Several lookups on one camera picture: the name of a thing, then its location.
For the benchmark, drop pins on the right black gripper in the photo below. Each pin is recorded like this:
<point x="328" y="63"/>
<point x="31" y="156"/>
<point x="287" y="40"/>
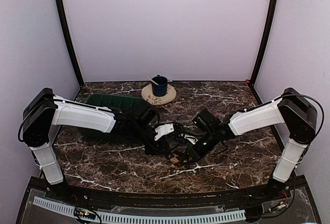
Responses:
<point x="195" y="155"/>

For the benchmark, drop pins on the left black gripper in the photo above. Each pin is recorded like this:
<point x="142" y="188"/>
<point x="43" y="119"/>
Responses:
<point x="153" y="149"/>

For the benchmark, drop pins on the brown black checkered sock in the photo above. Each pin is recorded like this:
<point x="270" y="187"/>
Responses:
<point x="176" y="158"/>

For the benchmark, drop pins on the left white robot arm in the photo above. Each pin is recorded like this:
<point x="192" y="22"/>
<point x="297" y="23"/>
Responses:
<point x="107" y="115"/>

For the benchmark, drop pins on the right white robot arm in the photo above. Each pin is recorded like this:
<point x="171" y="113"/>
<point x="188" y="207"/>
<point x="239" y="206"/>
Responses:
<point x="293" y="109"/>

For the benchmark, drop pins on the green divided plastic tray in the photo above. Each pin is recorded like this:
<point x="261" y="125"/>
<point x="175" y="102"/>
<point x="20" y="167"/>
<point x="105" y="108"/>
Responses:
<point x="123" y="131"/>

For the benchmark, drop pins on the dark blue mug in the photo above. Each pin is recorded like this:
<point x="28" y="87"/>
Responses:
<point x="161" y="89"/>

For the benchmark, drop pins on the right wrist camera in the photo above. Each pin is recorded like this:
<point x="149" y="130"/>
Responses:
<point x="191" y="139"/>

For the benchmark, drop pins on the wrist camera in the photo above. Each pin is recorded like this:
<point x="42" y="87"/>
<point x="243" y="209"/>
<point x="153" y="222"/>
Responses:
<point x="191" y="139"/>
<point x="163" y="130"/>

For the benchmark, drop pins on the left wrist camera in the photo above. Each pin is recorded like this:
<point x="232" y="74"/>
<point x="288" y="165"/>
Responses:
<point x="163" y="130"/>

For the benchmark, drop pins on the black front rail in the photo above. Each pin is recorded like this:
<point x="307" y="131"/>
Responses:
<point x="105" y="199"/>

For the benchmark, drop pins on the right black frame post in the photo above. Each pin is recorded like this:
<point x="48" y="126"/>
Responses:
<point x="264" y="42"/>

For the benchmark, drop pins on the black frame post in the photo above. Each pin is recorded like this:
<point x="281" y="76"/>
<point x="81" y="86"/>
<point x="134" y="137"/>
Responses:
<point x="68" y="42"/>
<point x="264" y="42"/>

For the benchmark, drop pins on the white slotted cable duct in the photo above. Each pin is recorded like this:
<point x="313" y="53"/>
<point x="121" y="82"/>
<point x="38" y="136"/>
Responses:
<point x="138" y="215"/>

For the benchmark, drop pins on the left black frame post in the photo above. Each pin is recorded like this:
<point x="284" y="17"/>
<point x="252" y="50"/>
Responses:
<point x="68" y="42"/>

